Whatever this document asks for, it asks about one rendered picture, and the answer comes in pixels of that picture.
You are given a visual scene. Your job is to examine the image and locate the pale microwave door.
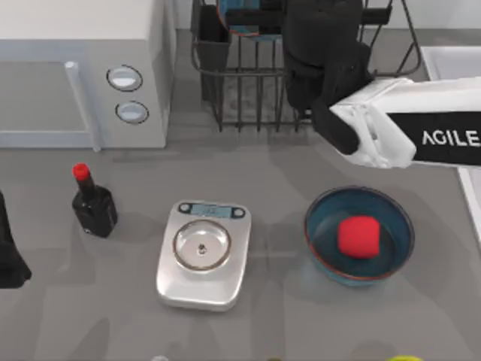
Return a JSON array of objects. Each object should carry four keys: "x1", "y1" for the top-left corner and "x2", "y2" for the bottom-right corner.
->
[{"x1": 0, "y1": 61, "x2": 99, "y2": 150}]

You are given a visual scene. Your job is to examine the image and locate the blue plate with red rim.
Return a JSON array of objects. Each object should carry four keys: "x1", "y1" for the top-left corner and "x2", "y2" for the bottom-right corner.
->
[{"x1": 216, "y1": 0, "x2": 287, "y2": 37}]

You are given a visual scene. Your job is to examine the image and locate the pale microwave oven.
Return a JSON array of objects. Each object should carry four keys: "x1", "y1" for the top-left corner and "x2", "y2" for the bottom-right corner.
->
[{"x1": 0, "y1": 28, "x2": 178, "y2": 152}]

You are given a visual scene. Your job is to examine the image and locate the silver kitchen scale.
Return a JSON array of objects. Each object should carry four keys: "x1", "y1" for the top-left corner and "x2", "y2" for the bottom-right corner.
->
[{"x1": 155, "y1": 199, "x2": 253, "y2": 313}]

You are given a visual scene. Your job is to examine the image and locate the black cutlery holder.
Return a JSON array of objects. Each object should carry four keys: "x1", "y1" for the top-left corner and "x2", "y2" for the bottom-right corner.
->
[{"x1": 191, "y1": 5, "x2": 232, "y2": 71}]

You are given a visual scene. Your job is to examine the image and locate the black bottle with red cap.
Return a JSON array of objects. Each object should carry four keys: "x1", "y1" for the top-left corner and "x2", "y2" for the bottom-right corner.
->
[{"x1": 71, "y1": 162, "x2": 119, "y2": 239}]

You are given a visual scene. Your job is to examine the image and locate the blue bowl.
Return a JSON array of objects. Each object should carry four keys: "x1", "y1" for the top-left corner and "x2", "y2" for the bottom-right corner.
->
[{"x1": 304, "y1": 185, "x2": 416, "y2": 290}]

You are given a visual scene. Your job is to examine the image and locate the pale microwave door handle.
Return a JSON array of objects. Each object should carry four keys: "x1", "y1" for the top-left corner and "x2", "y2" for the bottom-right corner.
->
[{"x1": 64, "y1": 61, "x2": 103, "y2": 153}]

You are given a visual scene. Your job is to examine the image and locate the small round microwave knob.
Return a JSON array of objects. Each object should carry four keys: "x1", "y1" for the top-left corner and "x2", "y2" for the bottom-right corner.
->
[{"x1": 114, "y1": 100, "x2": 150, "y2": 126}]

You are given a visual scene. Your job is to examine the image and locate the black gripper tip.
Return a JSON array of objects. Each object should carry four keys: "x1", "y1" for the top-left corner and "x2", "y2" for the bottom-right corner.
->
[{"x1": 0, "y1": 190, "x2": 33, "y2": 290}]

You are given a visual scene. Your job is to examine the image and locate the red cube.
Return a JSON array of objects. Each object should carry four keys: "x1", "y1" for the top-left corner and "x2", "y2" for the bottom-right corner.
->
[{"x1": 337, "y1": 216, "x2": 382, "y2": 260}]

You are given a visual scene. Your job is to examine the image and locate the large round microwave knob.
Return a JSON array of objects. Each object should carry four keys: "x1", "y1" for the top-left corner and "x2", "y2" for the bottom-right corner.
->
[{"x1": 106, "y1": 64, "x2": 144, "y2": 93}]

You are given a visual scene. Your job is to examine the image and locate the black wire dish rack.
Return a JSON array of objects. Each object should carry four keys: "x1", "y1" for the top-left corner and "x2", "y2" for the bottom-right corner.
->
[{"x1": 190, "y1": 0, "x2": 422, "y2": 133}]

